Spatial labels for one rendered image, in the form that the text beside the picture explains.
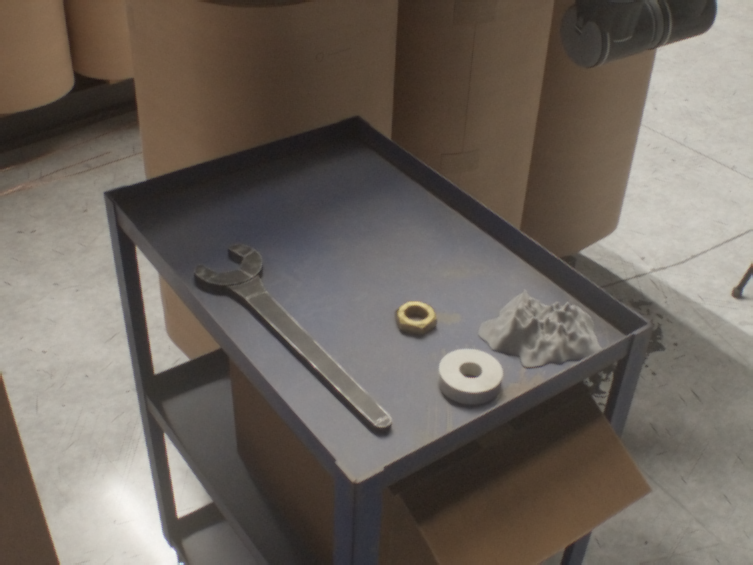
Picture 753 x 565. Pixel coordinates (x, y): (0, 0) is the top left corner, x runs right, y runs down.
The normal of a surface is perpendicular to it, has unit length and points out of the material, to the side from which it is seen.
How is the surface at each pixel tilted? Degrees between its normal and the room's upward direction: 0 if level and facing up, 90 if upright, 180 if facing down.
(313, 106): 90
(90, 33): 90
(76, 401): 0
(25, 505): 90
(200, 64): 90
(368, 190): 0
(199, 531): 0
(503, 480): 26
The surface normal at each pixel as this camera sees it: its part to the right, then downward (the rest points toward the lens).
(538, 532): 0.28, -0.49
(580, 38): -0.88, 0.33
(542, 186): -0.32, 0.56
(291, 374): 0.04, -0.80
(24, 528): 0.64, 0.48
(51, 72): 0.86, 0.33
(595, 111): 0.35, 0.58
